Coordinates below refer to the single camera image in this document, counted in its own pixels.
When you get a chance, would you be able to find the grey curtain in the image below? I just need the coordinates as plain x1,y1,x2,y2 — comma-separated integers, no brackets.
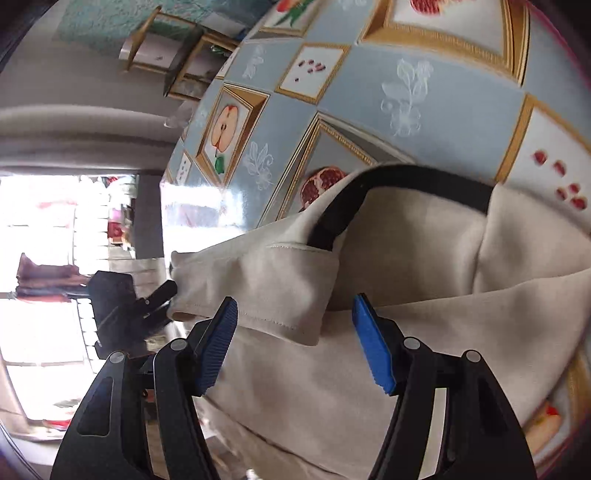
0,104,185,162

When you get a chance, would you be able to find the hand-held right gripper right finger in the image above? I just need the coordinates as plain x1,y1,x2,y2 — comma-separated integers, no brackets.
352,293,539,480

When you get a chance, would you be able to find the wooden chair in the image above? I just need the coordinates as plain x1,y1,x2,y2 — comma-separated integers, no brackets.
121,6,241,101

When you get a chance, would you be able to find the teal floral wall cloth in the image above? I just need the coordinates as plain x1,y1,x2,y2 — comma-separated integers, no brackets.
55,0,259,47

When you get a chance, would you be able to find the clear plastic bag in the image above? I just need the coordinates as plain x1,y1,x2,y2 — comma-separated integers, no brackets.
164,100,197,130

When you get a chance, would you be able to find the hanging red cloth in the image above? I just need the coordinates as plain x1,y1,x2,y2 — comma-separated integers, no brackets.
17,253,93,301

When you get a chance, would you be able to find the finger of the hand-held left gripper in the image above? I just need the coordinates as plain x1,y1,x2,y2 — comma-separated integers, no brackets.
136,280,178,315
141,305,172,330

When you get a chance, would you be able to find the beige zip jacket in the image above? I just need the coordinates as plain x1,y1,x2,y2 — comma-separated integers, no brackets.
167,164,591,480

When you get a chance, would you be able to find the dark cabinet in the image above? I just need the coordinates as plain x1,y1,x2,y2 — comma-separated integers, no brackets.
131,172,164,259

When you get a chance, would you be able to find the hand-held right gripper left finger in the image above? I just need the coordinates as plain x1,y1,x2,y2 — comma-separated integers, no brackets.
50,296,239,480

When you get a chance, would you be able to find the fruit print tablecloth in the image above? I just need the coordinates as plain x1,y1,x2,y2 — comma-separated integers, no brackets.
159,0,591,476

